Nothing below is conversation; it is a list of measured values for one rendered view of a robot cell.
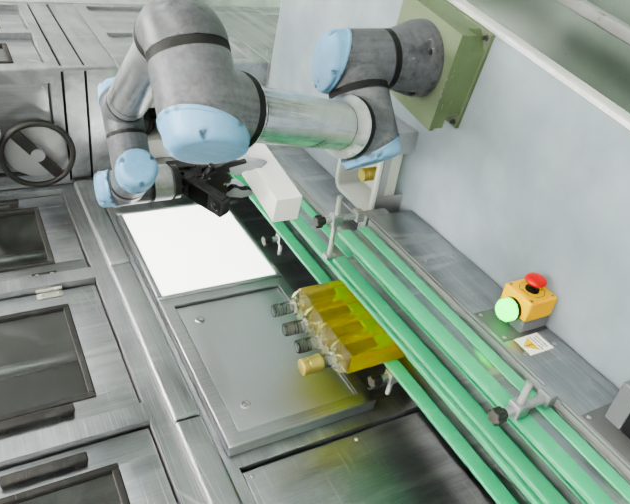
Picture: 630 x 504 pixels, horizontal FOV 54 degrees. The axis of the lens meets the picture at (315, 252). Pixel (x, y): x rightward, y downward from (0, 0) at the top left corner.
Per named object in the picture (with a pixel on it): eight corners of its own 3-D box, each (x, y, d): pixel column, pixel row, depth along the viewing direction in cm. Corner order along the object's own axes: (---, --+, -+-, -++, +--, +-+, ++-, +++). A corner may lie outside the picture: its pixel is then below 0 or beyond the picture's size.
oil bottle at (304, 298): (365, 290, 150) (286, 308, 140) (369, 272, 147) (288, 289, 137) (377, 304, 146) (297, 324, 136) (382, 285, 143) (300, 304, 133)
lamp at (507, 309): (500, 310, 118) (488, 313, 117) (507, 291, 116) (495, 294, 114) (516, 324, 115) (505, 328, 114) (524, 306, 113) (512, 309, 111)
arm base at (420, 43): (416, 3, 125) (374, 2, 120) (454, 47, 117) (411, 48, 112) (391, 67, 136) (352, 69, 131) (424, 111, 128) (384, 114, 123)
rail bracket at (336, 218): (350, 249, 152) (305, 257, 146) (363, 189, 143) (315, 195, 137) (357, 256, 150) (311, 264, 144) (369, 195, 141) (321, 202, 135)
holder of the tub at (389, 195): (359, 199, 170) (335, 202, 166) (378, 103, 155) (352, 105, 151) (394, 232, 158) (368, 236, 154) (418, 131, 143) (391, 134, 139)
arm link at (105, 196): (103, 204, 121) (97, 212, 128) (159, 197, 126) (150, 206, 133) (95, 165, 121) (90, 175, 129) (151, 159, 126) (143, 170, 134)
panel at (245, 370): (224, 206, 198) (115, 220, 183) (225, 197, 197) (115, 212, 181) (374, 409, 136) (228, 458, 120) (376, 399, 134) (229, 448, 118)
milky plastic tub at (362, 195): (361, 182, 167) (333, 185, 163) (377, 102, 155) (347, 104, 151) (397, 214, 155) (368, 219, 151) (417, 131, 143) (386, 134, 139)
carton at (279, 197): (258, 135, 147) (235, 137, 144) (302, 196, 132) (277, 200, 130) (255, 157, 151) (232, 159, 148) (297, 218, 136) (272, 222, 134)
